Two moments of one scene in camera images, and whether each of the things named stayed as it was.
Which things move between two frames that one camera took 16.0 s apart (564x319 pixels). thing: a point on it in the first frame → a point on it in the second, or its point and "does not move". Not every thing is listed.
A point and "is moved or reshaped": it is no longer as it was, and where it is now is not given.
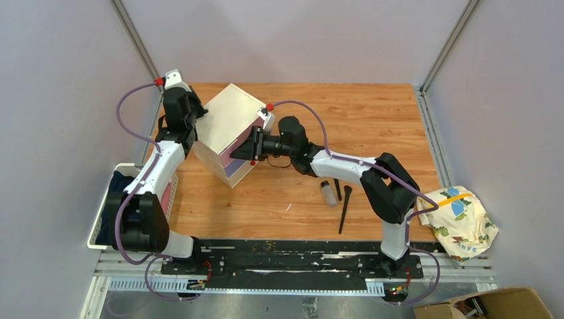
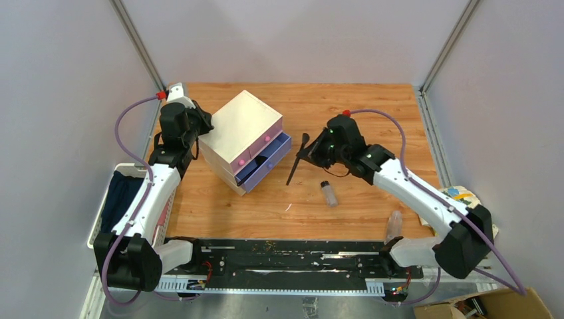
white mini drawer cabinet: (225, 123) is moved or reshaped
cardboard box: (517, 304) does not move
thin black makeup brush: (348, 190) is moved or reshaped
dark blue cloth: (119, 182) does not move
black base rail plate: (232, 260) does not move
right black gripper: (253, 147) → (313, 152)
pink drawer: (225, 155) → (237, 164)
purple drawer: (233, 167) → (279, 148)
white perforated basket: (128, 167) does not move
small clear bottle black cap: (328, 194) does not move
